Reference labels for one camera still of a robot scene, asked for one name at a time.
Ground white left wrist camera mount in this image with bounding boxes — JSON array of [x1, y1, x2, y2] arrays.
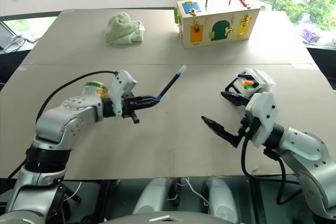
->
[[110, 69, 138, 120]]

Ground white thin cable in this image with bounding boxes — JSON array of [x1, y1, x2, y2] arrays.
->
[[183, 178, 212, 209]]

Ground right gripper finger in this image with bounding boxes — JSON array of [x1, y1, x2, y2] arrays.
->
[[220, 91, 249, 107], [201, 115, 247, 149]]

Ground white pen holder black frame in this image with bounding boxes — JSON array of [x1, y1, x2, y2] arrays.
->
[[224, 68, 277, 98]]

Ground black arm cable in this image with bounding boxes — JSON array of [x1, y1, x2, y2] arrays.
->
[[240, 136, 287, 206], [35, 70, 118, 124]]

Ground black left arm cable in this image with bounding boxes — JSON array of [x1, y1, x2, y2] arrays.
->
[[35, 70, 118, 124]]

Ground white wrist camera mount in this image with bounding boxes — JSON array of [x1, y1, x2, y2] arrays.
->
[[110, 69, 138, 120], [245, 91, 278, 148]]

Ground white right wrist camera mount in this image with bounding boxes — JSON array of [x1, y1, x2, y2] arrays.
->
[[245, 91, 278, 148]]

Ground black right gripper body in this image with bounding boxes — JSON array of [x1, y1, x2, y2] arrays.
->
[[240, 115, 261, 143]]

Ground wooden lock box colourful doors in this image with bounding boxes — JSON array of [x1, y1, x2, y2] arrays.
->
[[173, 0, 261, 50]]

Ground purple packet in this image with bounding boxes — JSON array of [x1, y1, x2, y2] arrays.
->
[[300, 28, 322, 44]]

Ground green crumpled towel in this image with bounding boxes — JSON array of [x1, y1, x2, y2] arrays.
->
[[104, 11, 146, 45]]

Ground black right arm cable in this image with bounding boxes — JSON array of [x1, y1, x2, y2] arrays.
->
[[240, 136, 287, 206]]

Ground green labelled tin can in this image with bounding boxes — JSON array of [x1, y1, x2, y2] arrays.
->
[[82, 81, 109, 99]]

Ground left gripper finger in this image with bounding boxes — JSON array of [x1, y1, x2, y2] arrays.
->
[[133, 94, 157, 103], [133, 100, 161, 110]]

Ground grey rounded robot leg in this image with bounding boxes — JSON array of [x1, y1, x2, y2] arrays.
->
[[201, 177, 239, 223], [132, 177, 172, 216]]

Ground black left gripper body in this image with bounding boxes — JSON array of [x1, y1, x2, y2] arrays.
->
[[121, 93, 139, 125]]

